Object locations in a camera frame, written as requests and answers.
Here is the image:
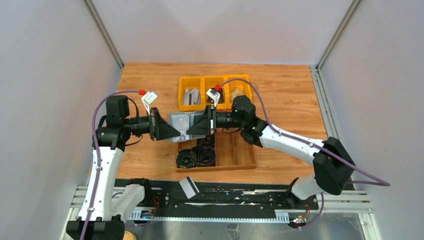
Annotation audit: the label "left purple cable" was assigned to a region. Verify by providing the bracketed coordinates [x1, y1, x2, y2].
[79, 89, 143, 240]

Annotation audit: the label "rolled tie bottom left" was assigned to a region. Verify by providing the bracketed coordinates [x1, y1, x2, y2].
[176, 149, 196, 169]

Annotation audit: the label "rolled tie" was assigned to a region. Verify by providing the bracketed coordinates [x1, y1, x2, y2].
[190, 137, 217, 167]
[176, 149, 196, 169]

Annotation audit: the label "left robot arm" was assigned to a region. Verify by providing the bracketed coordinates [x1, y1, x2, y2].
[65, 90, 180, 240]

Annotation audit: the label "beige cards in bin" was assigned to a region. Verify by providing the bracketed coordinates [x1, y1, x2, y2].
[229, 87, 246, 102]

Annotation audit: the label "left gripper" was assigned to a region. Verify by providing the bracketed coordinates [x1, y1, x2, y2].
[124, 108, 182, 141]

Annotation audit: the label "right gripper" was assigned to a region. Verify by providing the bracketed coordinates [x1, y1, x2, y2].
[186, 105, 245, 136]

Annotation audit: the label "yellow three-bin tray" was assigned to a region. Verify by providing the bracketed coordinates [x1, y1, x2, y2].
[178, 74, 252, 112]

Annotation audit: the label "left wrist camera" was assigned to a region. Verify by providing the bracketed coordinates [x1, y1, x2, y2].
[138, 89, 158, 115]

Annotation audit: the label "wooden compartment tray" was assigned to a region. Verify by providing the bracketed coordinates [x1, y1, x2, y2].
[175, 128, 257, 173]

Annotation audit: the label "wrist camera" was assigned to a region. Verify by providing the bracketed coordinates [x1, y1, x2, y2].
[138, 89, 158, 115]
[206, 84, 222, 108]

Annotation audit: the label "rolled tie bottom centre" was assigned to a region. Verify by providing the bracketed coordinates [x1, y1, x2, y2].
[190, 137, 217, 167]

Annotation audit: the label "black card wallet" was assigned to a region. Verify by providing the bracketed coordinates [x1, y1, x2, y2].
[206, 89, 224, 104]

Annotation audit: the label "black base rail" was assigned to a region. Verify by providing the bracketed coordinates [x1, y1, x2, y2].
[123, 179, 320, 220]

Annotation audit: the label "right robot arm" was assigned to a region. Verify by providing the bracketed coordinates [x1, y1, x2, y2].
[186, 95, 355, 209]

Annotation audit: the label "white credit card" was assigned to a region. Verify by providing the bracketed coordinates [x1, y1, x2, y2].
[179, 176, 200, 199]

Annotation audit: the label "white cards in bin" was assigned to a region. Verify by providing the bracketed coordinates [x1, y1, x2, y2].
[182, 88, 201, 106]

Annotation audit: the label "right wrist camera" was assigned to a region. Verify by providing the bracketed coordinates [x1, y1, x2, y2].
[206, 84, 222, 108]

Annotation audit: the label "grey card holder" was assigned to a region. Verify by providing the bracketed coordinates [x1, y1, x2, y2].
[167, 111, 206, 143]

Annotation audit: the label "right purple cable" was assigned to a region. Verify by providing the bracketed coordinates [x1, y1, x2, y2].
[218, 78, 391, 229]

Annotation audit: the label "purple cable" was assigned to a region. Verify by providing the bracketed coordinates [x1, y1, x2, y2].
[79, 89, 143, 240]
[218, 78, 391, 229]

